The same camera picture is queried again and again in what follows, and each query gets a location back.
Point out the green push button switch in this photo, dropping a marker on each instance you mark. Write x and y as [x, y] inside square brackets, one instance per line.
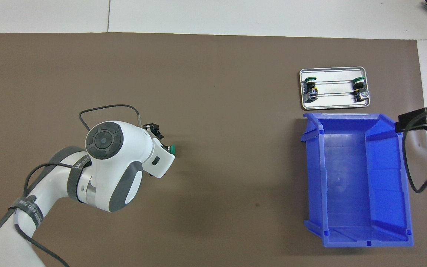
[310, 87]
[172, 149]
[360, 89]

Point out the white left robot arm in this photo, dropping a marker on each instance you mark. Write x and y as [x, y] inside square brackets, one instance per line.
[106, 167]

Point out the brown paper table mat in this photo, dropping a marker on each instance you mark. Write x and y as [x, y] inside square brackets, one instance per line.
[198, 92]

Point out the silver metal tray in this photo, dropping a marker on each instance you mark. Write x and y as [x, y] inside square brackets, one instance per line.
[334, 104]

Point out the thin metal tray rod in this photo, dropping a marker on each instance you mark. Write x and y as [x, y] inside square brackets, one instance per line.
[336, 95]
[334, 81]

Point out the blue plastic storage bin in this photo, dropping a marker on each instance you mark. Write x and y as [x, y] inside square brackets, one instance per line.
[347, 178]

